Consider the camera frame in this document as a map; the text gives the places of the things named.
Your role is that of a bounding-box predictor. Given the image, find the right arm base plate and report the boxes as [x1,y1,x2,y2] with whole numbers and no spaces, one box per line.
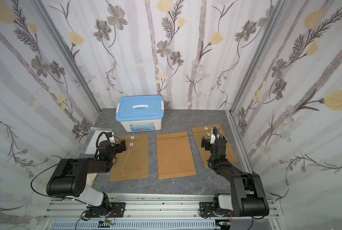
[198,202,216,219]

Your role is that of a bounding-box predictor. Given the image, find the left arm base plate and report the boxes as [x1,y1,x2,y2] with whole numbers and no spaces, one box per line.
[84,202,126,218]

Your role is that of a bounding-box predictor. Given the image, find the bag of white material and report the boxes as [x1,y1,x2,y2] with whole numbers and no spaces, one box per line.
[86,173,97,187]

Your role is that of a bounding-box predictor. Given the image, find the clear plastic zip bag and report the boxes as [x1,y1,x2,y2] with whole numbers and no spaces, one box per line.
[81,127,112,156]

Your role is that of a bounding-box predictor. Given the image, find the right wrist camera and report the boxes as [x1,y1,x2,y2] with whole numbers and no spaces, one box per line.
[210,127,219,144]

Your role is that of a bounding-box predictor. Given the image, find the kraft file bag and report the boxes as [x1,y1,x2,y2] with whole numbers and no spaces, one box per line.
[192,124,238,169]
[157,131,196,180]
[110,134,149,182]

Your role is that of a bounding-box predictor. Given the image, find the white slotted cable duct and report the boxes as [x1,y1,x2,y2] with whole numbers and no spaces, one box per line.
[48,219,221,230]

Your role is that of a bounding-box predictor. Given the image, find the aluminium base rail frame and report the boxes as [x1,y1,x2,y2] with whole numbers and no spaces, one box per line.
[38,194,284,230]

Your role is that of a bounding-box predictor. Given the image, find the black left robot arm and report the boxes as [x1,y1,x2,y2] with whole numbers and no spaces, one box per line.
[30,131,127,219]

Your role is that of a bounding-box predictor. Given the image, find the blue lid storage box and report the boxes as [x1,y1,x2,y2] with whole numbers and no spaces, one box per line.
[115,95,165,132]

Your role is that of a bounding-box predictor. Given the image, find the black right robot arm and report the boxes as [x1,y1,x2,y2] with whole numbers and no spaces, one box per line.
[201,137,269,217]

